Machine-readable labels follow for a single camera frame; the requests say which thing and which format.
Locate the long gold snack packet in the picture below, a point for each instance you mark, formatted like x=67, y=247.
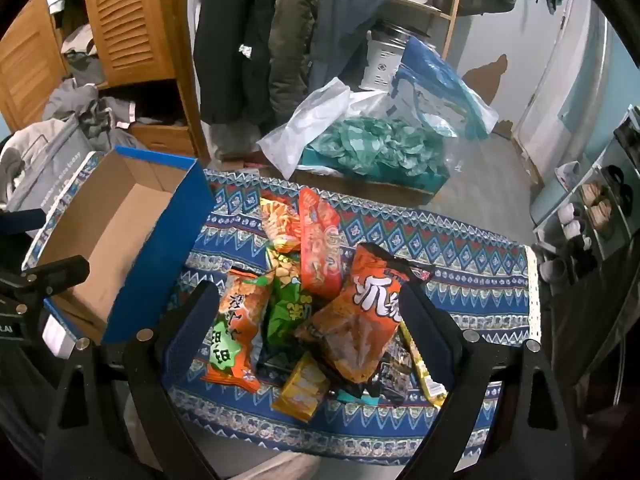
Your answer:
x=425, y=375

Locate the orange and green snack packet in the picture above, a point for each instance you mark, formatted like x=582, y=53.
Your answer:
x=235, y=330

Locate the wooden shelf rack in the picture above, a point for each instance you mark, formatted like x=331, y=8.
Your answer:
x=452, y=10

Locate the wooden louvred wardrobe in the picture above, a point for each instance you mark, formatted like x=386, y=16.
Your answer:
x=130, y=20

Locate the teal snack packet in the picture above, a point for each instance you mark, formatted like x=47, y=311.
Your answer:
x=357, y=397

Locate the short gold snack packet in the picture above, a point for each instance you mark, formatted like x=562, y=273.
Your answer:
x=300, y=387

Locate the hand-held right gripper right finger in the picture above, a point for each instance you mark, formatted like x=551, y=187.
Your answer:
x=425, y=322

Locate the blue cardboard box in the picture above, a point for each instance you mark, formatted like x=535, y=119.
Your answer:
x=110, y=240

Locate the teal cloth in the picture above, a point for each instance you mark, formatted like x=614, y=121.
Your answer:
x=380, y=150

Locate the blue patterned tablecloth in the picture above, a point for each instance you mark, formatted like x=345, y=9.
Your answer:
x=450, y=260

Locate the blue plastic bag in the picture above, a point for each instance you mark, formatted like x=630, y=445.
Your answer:
x=435, y=85

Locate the black coat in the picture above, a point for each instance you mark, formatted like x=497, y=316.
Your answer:
x=225, y=60

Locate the brown cardboard box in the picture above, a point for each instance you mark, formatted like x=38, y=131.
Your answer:
x=375, y=192

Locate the grey-blue coat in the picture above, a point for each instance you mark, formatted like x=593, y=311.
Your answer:
x=350, y=20

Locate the large orange snack packet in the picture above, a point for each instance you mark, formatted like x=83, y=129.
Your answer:
x=350, y=330

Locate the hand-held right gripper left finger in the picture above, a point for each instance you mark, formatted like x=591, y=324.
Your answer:
x=195, y=312

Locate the black snack packet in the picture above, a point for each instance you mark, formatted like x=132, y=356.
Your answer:
x=390, y=380

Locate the shoe rack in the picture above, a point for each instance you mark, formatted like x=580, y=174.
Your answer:
x=595, y=200

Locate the yellow-orange snack packet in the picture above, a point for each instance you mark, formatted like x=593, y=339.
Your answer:
x=277, y=225

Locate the olive coat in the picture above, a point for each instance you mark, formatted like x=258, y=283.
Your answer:
x=292, y=50

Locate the pile of grey clothes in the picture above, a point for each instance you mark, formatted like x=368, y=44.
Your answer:
x=85, y=100

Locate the white plastic bag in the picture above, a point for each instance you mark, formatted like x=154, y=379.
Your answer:
x=305, y=130

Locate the white metal canister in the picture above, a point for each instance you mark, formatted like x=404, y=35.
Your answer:
x=385, y=60

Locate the white door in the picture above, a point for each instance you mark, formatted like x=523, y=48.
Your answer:
x=550, y=85

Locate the red-orange snack packet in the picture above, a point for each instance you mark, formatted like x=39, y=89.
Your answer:
x=317, y=250

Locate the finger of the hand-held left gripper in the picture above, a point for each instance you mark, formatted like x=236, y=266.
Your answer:
x=22, y=220
x=55, y=272

